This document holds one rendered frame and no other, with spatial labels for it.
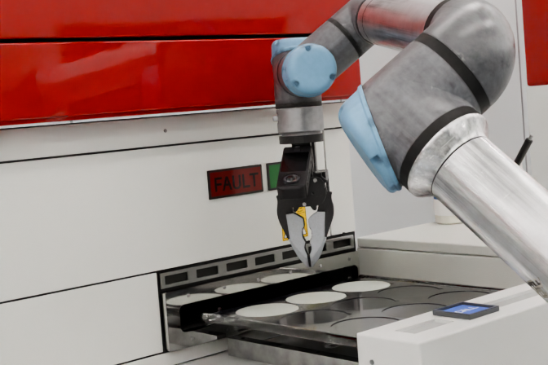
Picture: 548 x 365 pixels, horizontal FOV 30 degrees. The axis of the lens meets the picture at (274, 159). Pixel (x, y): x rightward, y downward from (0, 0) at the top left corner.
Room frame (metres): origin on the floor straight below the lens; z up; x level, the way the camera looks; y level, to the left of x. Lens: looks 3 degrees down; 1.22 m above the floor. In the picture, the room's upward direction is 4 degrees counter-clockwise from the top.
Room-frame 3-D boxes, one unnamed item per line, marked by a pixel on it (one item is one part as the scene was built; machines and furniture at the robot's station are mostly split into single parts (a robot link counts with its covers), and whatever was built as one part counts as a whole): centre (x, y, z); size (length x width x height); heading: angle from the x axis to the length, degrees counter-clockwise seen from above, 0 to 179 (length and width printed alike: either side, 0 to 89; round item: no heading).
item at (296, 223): (1.65, -0.03, 1.01); 0.06 x 0.03 x 0.09; 172
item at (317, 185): (1.65, -0.05, 1.11); 0.09 x 0.08 x 0.12; 172
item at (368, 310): (1.60, -0.12, 0.90); 0.34 x 0.34 x 0.01; 41
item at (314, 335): (1.48, 0.01, 0.90); 0.37 x 0.01 x 0.01; 41
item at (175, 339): (1.75, 0.03, 0.89); 0.44 x 0.02 x 0.10; 131
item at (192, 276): (1.75, 0.03, 0.96); 0.44 x 0.01 x 0.02; 131
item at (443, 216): (2.01, -0.34, 1.01); 0.07 x 0.07 x 0.10
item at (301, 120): (1.64, -0.04, 1.19); 0.08 x 0.08 x 0.05
